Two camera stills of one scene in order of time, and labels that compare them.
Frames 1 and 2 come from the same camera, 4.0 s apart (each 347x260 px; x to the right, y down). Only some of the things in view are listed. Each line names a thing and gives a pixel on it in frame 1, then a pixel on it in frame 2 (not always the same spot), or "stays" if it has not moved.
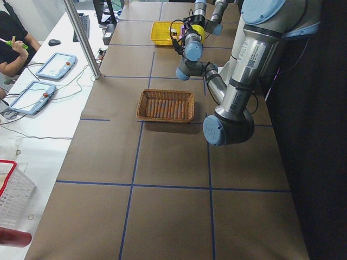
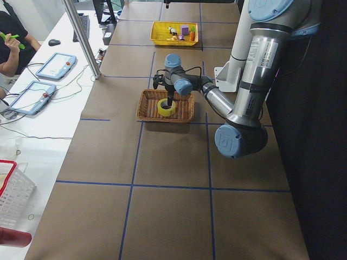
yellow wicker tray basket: [162, 33] stays
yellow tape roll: [199, 29] → [164, 112]
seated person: [17, 46] stays
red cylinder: [14, 238] stays
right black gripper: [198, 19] → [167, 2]
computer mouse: [53, 42] stays
